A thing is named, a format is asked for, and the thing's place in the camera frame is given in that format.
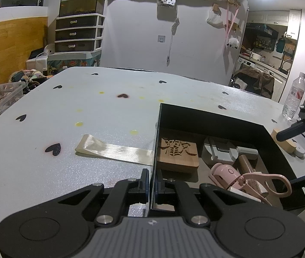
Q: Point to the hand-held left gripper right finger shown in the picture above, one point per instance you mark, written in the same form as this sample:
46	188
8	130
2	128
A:
160	186

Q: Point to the pink ribbons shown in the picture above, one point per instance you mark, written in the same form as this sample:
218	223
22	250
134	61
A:
231	21

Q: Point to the white plastic tool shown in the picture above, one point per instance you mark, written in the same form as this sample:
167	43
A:
222	152

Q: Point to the wall switch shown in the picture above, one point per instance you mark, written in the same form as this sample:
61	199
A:
161	38

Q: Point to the heart print table cover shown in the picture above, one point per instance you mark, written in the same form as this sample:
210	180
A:
88	118

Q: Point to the pink handheld fan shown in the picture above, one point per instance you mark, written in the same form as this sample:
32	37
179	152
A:
230	174

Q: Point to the cream satin ribbon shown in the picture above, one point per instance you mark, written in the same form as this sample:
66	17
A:
115	150

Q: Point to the green hanging bottle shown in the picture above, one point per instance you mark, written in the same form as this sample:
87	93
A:
280	45

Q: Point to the glass fish tank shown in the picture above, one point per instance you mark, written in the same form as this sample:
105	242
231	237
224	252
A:
82	2

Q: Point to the wall mounted holder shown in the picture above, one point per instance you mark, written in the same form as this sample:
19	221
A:
166	2

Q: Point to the carved wooden block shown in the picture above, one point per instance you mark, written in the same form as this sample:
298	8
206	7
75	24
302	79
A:
176	153

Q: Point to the black storage box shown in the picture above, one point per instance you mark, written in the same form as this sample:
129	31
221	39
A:
209	122

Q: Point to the white plush toy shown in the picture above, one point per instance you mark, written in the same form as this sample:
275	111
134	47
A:
232	43

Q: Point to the chair with brown cloth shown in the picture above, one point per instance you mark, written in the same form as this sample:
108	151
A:
254	82

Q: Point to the pile of plush toys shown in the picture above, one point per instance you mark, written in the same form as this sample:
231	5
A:
29	76

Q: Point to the kitchen shelf with bottles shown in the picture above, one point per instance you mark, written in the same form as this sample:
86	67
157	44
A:
261	39

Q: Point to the clear water bottle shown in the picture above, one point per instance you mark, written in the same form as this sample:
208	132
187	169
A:
293	99

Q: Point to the white kitchen cabinets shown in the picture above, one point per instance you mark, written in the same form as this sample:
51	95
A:
276	18

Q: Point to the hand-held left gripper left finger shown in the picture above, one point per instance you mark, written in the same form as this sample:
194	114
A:
144	186

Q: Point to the white appliance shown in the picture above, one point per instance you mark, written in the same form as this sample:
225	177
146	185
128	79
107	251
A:
38	60

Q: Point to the white washing machine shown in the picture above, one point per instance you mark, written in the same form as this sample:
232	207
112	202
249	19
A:
245	64

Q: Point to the small white block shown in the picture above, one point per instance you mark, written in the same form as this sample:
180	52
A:
299	150

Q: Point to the hanging white bag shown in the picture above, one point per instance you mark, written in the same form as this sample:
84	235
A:
214	18

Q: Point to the white drawer unit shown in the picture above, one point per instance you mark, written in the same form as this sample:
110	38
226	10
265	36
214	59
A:
78	33

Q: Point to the wooden block with cap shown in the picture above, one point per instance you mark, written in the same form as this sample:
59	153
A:
285	143

